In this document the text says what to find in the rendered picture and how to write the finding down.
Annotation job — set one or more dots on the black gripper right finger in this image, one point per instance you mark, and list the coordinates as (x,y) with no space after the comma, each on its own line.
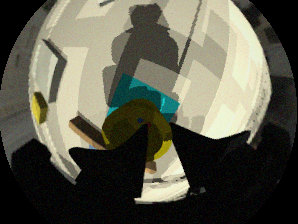
(201,155)

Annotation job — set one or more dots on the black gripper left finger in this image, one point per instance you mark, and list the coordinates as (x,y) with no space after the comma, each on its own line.
(127,162)

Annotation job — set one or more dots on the tan wooden bar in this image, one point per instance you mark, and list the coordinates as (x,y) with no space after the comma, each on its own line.
(90,134)

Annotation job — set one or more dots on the yellow block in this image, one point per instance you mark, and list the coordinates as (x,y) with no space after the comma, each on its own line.
(39,107)

